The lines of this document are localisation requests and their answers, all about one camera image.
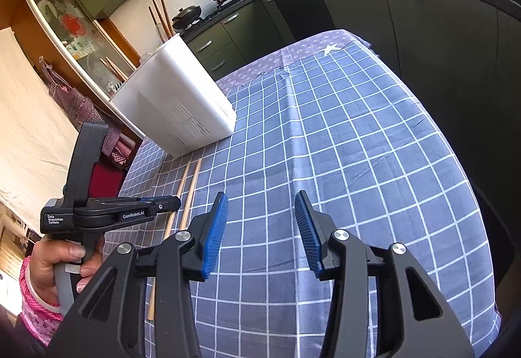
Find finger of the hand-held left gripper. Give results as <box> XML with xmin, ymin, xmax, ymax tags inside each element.
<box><xmin>87</xmin><ymin>196</ymin><xmax>182</xmax><ymax>215</ymax></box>

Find white dotted curtain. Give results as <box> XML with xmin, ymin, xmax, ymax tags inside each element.
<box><xmin>0</xmin><ymin>26</ymin><xmax>82</xmax><ymax>224</ymax></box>

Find purple patterned cloth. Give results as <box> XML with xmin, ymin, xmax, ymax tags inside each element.
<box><xmin>214</xmin><ymin>29</ymin><xmax>367</xmax><ymax>94</ymax></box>

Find dark kitchen counter cabinets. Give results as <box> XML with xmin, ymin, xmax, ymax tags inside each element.
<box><xmin>179</xmin><ymin>0</ymin><xmax>521</xmax><ymax>196</ymax></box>

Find glass door display cabinet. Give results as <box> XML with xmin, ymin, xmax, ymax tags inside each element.
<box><xmin>22</xmin><ymin>0</ymin><xmax>139</xmax><ymax>139</ymax></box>

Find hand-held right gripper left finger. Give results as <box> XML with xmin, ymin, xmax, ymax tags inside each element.
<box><xmin>45</xmin><ymin>192</ymin><xmax>229</xmax><ymax>358</ymax></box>

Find blue-grey checked tablecloth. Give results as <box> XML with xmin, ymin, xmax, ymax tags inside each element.
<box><xmin>98</xmin><ymin>29</ymin><xmax>503</xmax><ymax>358</ymax></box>

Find person's left hand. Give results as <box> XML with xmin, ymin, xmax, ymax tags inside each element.
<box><xmin>30</xmin><ymin>238</ymin><xmax>103</xmax><ymax>304</ymax></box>

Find black wok with lid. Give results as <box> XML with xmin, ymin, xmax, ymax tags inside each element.
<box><xmin>171</xmin><ymin>5</ymin><xmax>203</xmax><ymax>30</ymax></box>

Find light bamboo chopstick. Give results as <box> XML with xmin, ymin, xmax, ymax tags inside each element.
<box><xmin>179</xmin><ymin>158</ymin><xmax>203</xmax><ymax>232</ymax></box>
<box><xmin>146</xmin><ymin>163</ymin><xmax>192</xmax><ymax>322</ymax></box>

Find maroon checked apron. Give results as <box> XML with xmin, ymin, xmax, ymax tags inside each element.
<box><xmin>38</xmin><ymin>57</ymin><xmax>137</xmax><ymax>167</ymax></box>

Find white plastic utensil holder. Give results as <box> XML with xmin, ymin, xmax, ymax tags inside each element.
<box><xmin>109</xmin><ymin>33</ymin><xmax>237</xmax><ymax>158</ymax></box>

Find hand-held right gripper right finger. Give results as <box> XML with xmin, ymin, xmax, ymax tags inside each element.
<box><xmin>294</xmin><ymin>190</ymin><xmax>477</xmax><ymax>358</ymax></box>

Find red chair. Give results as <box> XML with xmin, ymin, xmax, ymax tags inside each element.
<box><xmin>87</xmin><ymin>163</ymin><xmax>127</xmax><ymax>200</ymax></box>

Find person's left forearm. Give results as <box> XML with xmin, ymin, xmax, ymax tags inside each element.
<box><xmin>14</xmin><ymin>256</ymin><xmax>66</xmax><ymax>346</ymax></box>

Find brown grooved wooden chopstick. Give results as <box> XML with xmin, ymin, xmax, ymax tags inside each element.
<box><xmin>148</xmin><ymin>6</ymin><xmax>167</xmax><ymax>42</ymax></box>

